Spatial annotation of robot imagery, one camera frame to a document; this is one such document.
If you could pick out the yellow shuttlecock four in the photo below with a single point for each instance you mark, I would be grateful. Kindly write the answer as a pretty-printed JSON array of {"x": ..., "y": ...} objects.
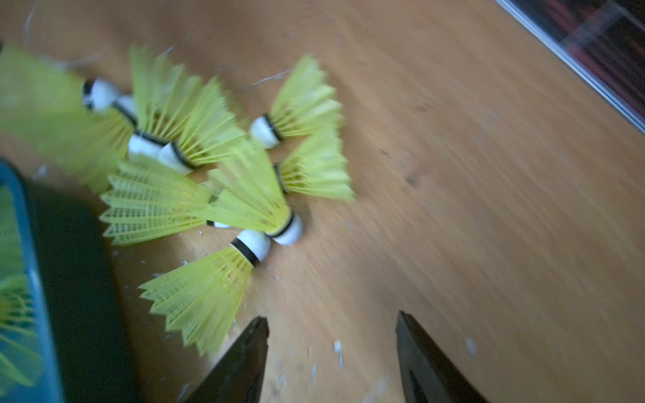
[{"x": 200, "y": 300}]

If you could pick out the yellow shuttlecock seven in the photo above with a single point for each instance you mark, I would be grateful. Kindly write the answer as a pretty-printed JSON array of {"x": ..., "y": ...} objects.
[{"x": 307, "y": 104}]

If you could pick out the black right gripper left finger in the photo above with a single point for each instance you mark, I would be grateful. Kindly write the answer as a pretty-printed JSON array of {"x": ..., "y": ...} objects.
[{"x": 239, "y": 375}]

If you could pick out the yellow shuttlecock five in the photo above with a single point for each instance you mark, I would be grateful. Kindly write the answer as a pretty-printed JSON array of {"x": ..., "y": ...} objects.
[{"x": 245, "y": 193}]

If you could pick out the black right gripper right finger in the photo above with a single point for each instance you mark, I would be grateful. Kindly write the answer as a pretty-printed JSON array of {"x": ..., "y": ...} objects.
[{"x": 427, "y": 373}]

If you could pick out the teal plastic storage tray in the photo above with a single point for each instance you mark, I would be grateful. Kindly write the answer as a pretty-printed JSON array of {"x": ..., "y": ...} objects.
[{"x": 54, "y": 239}]

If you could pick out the yellow shuttlecock six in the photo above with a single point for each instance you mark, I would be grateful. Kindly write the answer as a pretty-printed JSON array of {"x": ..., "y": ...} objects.
[{"x": 149, "y": 200}]

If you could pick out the yellow shuttlecock one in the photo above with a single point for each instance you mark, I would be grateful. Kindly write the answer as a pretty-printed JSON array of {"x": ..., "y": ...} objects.
[{"x": 21, "y": 360}]

